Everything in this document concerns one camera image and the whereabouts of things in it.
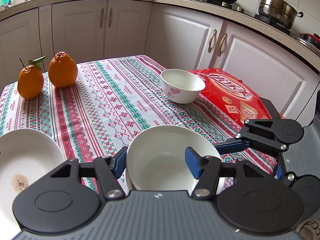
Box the white kitchen cabinets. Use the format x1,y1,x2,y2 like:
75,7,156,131
1,0,319,125

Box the patterned tablecloth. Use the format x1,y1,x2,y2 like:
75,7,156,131
1,55,241,162

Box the orange without leaf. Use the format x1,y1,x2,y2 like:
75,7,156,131
48,51,78,88

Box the white fruit plate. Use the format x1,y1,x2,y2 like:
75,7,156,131
1,128,66,239

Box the red gift box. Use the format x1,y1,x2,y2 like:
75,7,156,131
191,68,272,127

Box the steel pot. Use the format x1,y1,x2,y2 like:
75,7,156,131
258,0,304,30

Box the black smartphone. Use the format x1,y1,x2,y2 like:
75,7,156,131
260,98,282,119

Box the orange with leaf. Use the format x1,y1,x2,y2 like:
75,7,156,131
17,56,46,100

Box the white floral bowl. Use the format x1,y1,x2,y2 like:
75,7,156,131
126,125,221,194
161,69,206,104

